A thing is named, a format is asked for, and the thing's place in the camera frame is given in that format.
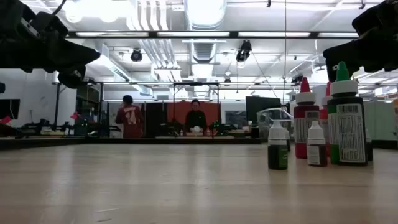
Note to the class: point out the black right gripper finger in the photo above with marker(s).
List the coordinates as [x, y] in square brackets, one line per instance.
[354, 54]

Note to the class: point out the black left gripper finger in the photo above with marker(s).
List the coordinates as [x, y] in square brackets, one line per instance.
[74, 56]

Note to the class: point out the large green food coloring bottle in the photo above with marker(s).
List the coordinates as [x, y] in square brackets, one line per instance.
[349, 133]

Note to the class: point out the large red food coloring bottle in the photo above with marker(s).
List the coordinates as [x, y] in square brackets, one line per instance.
[301, 124]

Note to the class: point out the small red food coloring bottle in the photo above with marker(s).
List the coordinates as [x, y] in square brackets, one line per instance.
[317, 155]

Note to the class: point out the small green food coloring bottle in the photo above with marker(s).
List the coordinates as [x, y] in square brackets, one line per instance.
[277, 155]

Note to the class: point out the black ceiling spotlight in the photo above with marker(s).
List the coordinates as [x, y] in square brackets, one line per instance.
[243, 51]
[136, 55]

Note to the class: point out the black monitor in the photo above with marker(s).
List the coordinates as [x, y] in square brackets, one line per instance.
[261, 105]
[9, 109]

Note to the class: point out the pale cabinet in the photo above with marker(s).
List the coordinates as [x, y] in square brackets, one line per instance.
[381, 119]

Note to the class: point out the person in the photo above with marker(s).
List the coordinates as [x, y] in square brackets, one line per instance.
[129, 119]
[195, 119]

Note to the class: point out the clear plastic bin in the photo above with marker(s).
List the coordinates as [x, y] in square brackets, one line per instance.
[264, 119]

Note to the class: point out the orange partition panel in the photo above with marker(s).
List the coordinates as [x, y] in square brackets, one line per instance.
[214, 112]

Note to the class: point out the black background rig frame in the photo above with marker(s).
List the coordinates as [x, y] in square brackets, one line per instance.
[173, 109]
[57, 105]

